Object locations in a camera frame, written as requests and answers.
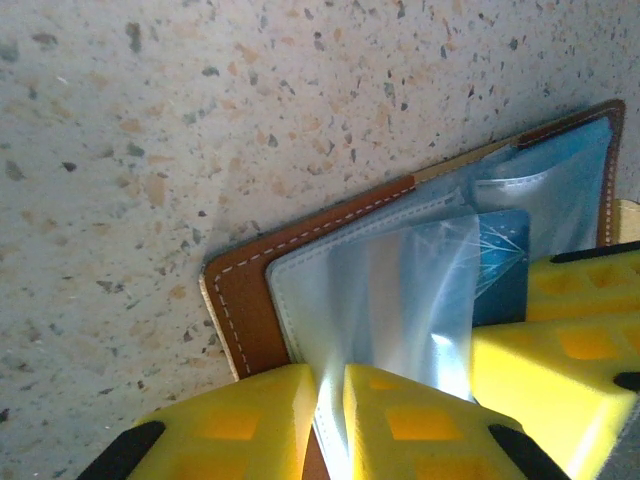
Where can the light blue printed credit card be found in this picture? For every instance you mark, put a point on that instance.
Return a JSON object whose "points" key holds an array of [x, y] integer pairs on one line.
{"points": [[500, 270]]}

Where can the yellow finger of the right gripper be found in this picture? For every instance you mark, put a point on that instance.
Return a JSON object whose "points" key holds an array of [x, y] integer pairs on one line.
{"points": [[585, 290], [560, 370]]}

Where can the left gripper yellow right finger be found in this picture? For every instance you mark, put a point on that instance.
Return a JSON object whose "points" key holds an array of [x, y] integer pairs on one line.
{"points": [[425, 435]]}

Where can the brown leather card holder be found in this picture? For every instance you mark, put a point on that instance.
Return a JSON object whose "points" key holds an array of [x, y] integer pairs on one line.
{"points": [[245, 300]]}

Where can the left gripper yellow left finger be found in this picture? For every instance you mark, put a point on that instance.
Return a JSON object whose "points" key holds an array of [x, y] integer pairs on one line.
{"points": [[225, 430]]}

